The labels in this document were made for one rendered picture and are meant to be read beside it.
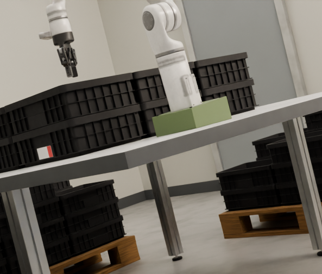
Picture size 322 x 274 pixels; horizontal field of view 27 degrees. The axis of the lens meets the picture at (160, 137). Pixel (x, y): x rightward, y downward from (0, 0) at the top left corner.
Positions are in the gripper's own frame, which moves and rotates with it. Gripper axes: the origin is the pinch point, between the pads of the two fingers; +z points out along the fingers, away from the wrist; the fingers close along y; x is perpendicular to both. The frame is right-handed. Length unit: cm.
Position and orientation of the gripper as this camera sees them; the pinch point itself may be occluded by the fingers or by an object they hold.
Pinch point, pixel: (71, 73)
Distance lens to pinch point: 246.4
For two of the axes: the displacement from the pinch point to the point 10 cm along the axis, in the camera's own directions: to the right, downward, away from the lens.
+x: -9.5, 2.3, 1.9
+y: 1.8, -0.8, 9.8
